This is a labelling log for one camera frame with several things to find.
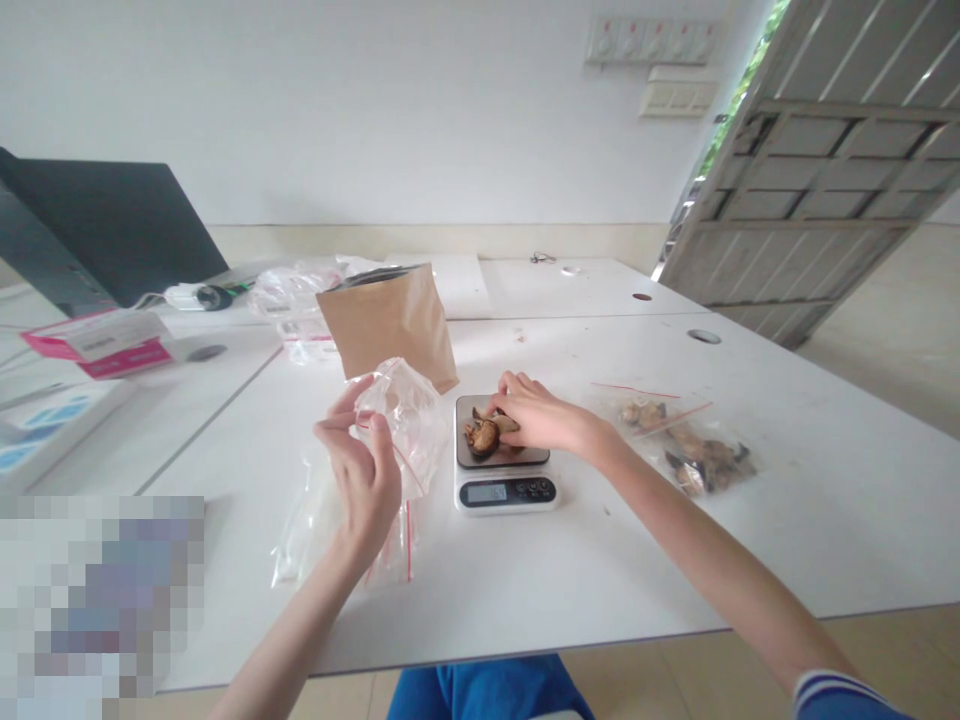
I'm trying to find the clear bag with pink label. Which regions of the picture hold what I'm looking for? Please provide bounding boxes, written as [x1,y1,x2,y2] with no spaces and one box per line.
[276,317,340,367]

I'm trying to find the white power adapter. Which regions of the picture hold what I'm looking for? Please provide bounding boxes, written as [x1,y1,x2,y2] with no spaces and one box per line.
[162,281,234,313]

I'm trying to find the white wall switch panel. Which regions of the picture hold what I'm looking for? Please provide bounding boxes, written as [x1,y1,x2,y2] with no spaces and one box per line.
[638,65,719,121]

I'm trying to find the white digital kitchen scale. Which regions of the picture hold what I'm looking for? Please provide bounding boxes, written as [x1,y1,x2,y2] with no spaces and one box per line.
[452,394,562,520]

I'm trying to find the clear zip bag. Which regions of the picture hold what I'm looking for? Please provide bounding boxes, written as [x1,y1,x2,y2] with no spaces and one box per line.
[350,357,445,502]

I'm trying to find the black laptop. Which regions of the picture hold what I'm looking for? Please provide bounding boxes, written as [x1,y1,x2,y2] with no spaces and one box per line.
[0,146,232,321]

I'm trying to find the person's right hand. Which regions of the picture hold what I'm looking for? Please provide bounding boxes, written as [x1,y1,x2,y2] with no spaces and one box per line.
[472,370,625,471]

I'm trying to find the pink and white carton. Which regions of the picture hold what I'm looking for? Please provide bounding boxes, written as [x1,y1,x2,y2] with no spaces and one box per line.
[18,307,178,383]

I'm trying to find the small zip bag of mushrooms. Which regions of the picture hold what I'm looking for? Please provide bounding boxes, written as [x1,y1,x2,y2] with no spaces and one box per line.
[590,381,714,438]

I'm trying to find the white and blue flat box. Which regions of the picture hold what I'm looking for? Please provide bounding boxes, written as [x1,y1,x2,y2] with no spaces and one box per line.
[0,377,138,498]

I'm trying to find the person's legs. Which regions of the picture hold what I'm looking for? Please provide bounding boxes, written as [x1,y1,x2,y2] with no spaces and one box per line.
[385,653,595,720]

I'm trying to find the stack of clear zip bags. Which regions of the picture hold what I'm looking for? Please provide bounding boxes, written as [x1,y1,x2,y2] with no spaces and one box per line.
[270,448,418,595]

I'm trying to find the crumpled clear plastic bags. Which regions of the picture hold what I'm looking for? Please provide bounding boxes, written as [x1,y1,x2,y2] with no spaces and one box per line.
[246,254,393,322]

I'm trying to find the weathered grey door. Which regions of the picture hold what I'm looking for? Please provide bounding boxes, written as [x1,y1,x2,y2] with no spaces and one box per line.
[655,0,960,351]

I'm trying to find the large zip bag of mushrooms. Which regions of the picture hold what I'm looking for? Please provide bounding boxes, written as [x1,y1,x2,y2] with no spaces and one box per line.
[635,404,760,499]

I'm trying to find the brown paper pouch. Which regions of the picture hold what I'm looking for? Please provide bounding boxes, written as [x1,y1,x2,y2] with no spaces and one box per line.
[314,261,461,397]

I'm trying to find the pile of dried mushrooms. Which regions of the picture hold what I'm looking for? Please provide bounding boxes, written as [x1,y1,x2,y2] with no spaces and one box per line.
[462,407,528,460]

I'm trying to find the person's left hand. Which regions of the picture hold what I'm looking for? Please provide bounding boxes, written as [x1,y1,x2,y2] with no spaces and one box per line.
[313,376,403,555]

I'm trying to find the white wall socket strip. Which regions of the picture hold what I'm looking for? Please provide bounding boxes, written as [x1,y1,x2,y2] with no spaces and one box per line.
[584,17,723,70]

